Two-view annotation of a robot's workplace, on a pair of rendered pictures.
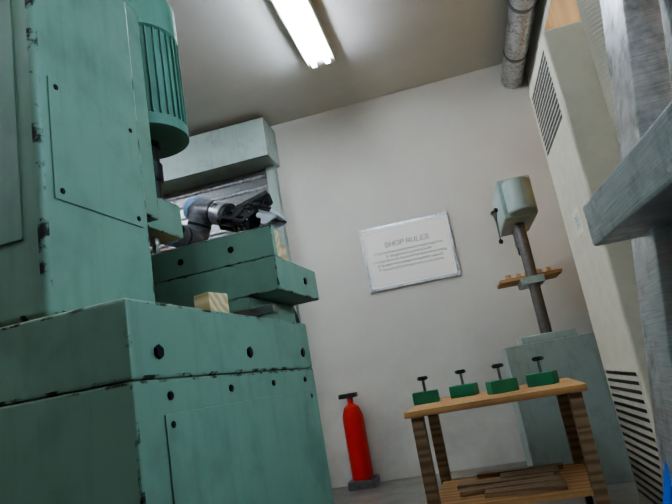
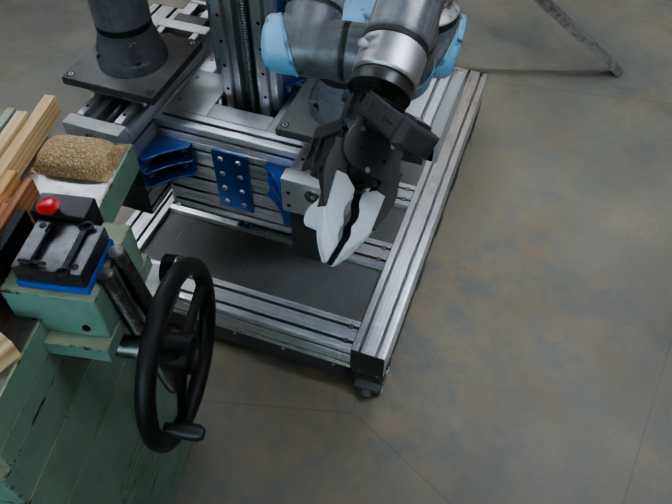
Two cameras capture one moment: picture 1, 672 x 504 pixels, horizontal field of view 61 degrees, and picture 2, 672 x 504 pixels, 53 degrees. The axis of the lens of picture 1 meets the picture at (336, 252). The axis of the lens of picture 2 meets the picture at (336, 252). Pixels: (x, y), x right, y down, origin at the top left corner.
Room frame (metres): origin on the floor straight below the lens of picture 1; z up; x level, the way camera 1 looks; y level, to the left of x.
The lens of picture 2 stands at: (1.56, -0.29, 1.68)
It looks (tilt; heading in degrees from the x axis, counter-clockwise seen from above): 50 degrees down; 84
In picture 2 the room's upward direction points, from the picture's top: straight up
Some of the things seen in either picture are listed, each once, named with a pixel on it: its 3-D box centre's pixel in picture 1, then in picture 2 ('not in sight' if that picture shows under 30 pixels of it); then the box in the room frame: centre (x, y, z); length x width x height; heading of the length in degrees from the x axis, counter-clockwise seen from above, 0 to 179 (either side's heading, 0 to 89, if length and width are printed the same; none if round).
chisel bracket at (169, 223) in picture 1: (146, 222); not in sight; (1.04, 0.35, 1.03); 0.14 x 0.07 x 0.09; 165
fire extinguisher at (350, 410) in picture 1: (356, 439); not in sight; (4.00, 0.08, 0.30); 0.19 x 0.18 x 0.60; 169
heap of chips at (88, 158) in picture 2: not in sight; (75, 151); (1.22, 0.60, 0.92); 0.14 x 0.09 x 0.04; 165
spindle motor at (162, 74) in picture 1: (137, 76); not in sight; (1.06, 0.34, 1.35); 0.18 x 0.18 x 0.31
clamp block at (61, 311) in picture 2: not in sight; (76, 275); (1.26, 0.33, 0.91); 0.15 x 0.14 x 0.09; 75
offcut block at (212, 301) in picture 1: (212, 307); not in sight; (0.89, 0.21, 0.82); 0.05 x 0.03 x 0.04; 153
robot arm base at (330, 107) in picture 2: not in sight; (346, 86); (1.70, 0.79, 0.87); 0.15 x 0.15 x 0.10
